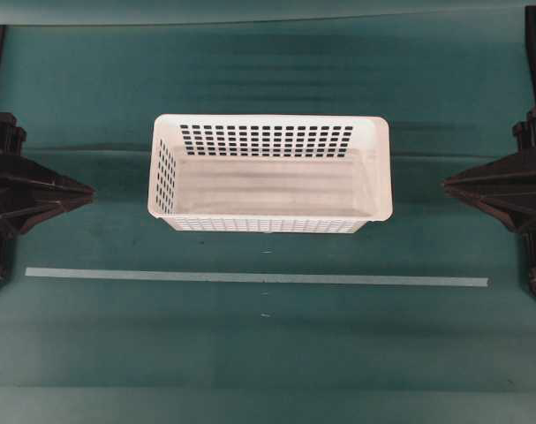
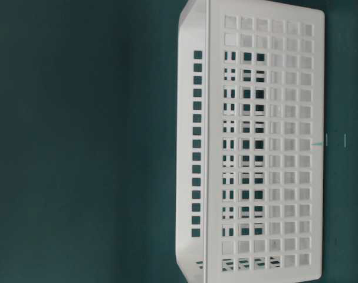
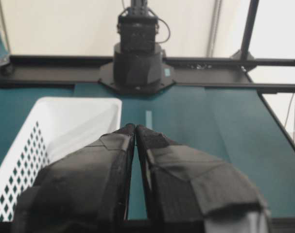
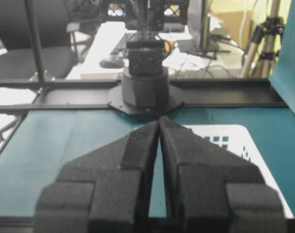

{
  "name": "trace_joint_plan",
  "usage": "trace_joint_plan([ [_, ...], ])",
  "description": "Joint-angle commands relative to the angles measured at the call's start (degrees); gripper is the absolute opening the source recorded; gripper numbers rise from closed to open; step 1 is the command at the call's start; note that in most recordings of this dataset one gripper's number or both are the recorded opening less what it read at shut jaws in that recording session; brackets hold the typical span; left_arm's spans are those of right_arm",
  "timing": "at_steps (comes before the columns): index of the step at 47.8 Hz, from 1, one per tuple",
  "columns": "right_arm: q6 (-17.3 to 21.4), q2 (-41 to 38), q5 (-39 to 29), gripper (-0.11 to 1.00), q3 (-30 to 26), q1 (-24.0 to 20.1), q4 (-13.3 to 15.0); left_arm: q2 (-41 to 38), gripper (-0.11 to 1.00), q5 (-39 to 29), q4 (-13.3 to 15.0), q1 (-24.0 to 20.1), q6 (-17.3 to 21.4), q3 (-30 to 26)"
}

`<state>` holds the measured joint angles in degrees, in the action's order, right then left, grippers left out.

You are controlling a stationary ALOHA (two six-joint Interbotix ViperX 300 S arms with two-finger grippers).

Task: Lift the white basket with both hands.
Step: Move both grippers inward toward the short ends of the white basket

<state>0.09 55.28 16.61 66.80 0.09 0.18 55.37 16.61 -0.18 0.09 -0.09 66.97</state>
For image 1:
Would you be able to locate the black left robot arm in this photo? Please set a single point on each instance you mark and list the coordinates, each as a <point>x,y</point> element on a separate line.
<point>29,192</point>

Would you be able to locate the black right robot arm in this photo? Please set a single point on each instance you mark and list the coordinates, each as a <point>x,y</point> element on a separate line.
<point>505,189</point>

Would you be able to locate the white perforated plastic basket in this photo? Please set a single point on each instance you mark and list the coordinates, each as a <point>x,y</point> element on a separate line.
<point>270,173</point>

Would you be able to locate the grey tape strip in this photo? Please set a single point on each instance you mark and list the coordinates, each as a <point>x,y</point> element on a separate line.
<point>258,278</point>

